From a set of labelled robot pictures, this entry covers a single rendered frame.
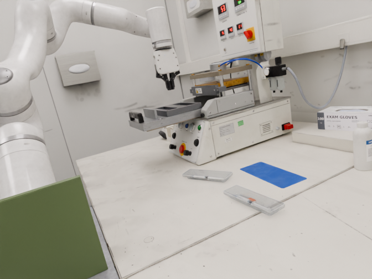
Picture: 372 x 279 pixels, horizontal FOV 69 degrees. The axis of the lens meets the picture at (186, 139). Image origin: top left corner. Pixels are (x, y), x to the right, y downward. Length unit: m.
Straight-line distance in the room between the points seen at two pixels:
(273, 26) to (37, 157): 1.07
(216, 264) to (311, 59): 1.19
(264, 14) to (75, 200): 1.07
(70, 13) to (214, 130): 0.73
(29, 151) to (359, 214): 0.78
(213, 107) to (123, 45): 1.68
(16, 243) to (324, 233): 0.61
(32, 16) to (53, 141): 1.62
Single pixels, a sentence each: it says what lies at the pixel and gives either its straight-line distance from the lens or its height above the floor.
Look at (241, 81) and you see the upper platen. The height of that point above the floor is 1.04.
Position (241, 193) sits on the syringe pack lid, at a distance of 0.80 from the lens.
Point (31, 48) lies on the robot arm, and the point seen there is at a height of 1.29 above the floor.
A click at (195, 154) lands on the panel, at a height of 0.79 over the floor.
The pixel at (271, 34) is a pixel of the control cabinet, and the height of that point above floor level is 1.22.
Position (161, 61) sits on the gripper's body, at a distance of 1.18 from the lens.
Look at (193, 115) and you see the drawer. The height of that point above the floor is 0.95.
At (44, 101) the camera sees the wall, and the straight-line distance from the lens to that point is 2.56.
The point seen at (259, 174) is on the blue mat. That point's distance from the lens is 0.97.
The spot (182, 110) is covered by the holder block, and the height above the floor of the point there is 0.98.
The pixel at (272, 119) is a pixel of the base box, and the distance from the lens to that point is 1.32.
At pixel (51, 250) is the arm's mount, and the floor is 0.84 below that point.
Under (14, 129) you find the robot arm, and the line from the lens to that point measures 0.78.
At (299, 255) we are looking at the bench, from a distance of 0.62.
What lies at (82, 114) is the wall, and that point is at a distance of 2.58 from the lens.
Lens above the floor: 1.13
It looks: 14 degrees down
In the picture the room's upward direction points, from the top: 11 degrees counter-clockwise
